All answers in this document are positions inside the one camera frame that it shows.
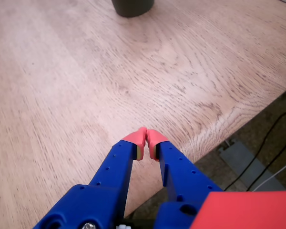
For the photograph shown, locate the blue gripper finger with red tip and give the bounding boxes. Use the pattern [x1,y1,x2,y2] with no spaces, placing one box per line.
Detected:
[89,127,147,191]
[146,129,224,229]

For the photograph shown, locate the gray NYU tumbler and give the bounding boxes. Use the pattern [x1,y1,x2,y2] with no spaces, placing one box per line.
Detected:
[111,0,155,18]

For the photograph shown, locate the gray floor cable cover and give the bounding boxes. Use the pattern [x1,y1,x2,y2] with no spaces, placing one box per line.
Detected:
[218,140,286,192]

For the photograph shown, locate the red wrist camera mount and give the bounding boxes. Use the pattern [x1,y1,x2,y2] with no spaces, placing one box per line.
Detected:
[189,190,286,229]

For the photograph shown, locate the black floor cable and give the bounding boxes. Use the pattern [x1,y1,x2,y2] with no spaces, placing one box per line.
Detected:
[223,106,286,192]

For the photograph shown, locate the white floor cable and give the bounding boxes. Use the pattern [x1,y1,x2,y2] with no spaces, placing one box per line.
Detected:
[251,160,286,192]

